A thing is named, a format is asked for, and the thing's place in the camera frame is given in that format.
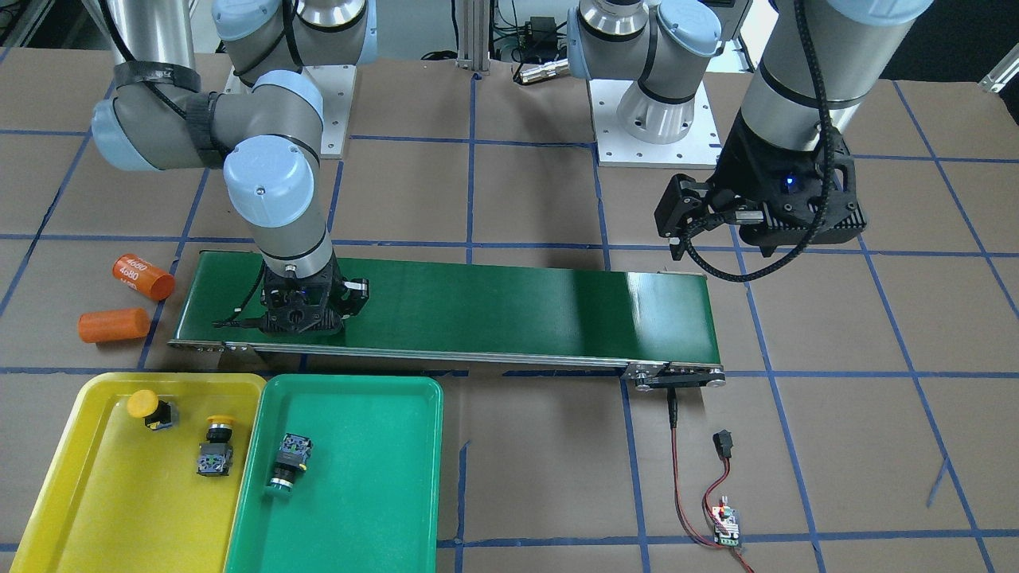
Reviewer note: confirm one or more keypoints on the black inline rocker switch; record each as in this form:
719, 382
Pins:
723, 444

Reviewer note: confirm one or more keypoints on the yellow push button switch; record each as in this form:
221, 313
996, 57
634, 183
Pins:
155, 413

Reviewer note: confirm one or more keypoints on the green conveyor belt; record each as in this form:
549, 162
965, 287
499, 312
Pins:
656, 330

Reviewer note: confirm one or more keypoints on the orange cylinder with white text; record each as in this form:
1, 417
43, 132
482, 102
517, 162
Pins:
140, 275

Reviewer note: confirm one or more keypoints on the green plastic tray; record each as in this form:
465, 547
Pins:
369, 499

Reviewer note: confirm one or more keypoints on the aluminium frame post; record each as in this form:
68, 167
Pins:
472, 33

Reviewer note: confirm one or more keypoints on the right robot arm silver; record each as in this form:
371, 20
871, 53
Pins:
159, 117

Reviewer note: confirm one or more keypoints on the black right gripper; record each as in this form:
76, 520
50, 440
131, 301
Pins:
353, 294

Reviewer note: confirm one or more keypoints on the green push button switch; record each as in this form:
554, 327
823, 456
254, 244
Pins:
291, 460

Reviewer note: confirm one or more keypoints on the yellow plastic tray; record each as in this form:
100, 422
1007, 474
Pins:
121, 498

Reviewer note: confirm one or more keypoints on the small green controller board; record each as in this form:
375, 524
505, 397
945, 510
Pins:
726, 524

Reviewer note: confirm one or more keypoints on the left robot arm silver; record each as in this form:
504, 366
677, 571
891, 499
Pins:
820, 63

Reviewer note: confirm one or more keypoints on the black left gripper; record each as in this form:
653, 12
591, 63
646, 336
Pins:
737, 169

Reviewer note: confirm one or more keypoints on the plain orange cylinder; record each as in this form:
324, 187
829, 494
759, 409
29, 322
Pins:
113, 325

